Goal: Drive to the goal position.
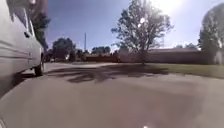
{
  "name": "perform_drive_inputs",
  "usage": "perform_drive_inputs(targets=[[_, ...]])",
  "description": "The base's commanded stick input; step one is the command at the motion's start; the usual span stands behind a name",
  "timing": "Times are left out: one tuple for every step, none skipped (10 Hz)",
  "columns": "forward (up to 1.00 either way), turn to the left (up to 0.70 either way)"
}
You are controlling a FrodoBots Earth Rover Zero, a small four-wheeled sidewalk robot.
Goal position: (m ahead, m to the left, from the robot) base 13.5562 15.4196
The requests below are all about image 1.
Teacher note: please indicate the utility pole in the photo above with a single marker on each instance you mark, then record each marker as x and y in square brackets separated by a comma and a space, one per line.
[85, 41]

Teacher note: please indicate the grey asphalt road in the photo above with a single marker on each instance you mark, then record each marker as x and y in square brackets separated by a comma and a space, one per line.
[116, 103]

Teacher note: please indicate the thin-leaved tree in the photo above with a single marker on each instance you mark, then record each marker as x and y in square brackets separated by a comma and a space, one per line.
[143, 26]

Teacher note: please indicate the dark bushy tree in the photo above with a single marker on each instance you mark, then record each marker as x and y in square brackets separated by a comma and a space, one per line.
[63, 48]

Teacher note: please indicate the brown wooden fence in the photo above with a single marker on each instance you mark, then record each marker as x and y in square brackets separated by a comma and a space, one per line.
[173, 56]

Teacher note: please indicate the grass verge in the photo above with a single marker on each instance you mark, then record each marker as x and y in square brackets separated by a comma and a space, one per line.
[200, 70]

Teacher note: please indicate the white car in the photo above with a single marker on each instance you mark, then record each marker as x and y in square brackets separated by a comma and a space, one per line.
[16, 43]

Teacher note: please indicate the broad green tree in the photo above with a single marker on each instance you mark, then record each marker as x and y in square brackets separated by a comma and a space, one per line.
[213, 33]

